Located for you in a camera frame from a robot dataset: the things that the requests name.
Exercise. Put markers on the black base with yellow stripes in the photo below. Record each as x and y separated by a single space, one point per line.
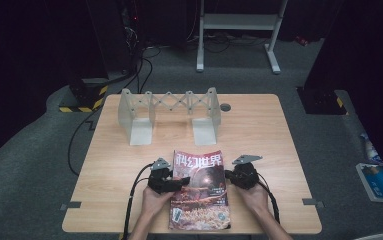
322 101
85 98

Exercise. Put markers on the grey tape piece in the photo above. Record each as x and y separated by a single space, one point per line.
71 205
312 202

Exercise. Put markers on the person's left hand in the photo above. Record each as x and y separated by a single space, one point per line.
154 203

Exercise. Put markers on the white flat object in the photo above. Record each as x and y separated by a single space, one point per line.
372 236

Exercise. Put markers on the person's right hand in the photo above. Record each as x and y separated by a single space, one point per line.
257 200

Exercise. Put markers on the white expandable metal book rack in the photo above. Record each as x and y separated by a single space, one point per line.
140 133

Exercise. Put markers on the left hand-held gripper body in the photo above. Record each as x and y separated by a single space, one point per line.
159 181

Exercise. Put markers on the red illustrated magazine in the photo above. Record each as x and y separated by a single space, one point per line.
199 200

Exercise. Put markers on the white metal stand frame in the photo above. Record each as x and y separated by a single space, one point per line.
239 21

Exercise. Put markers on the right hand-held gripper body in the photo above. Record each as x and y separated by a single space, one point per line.
245 175

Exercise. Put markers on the grey round table grommet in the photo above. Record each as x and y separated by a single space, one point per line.
225 107

